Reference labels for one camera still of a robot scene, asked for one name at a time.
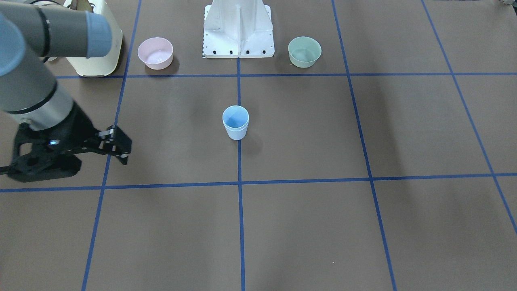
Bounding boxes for blue cup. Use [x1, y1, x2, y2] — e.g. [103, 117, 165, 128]
[222, 105, 250, 131]
[223, 122, 249, 141]

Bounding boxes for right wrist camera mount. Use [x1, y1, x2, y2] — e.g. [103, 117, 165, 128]
[1, 123, 82, 183]

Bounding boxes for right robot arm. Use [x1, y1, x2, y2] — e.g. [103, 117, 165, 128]
[1, 0, 131, 173]

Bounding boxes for cream toaster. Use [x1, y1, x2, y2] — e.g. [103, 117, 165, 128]
[66, 0, 123, 78]

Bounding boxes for green bowl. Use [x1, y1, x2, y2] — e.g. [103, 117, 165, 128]
[288, 36, 322, 68]

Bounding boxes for toast slice in toaster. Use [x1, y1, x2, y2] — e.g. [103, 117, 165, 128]
[64, 0, 94, 13]

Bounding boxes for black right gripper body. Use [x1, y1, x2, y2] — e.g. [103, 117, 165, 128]
[28, 101, 101, 156]

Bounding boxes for pink bowl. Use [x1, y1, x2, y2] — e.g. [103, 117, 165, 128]
[137, 37, 174, 70]

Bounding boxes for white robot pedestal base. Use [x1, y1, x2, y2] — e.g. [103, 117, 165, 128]
[202, 0, 275, 59]

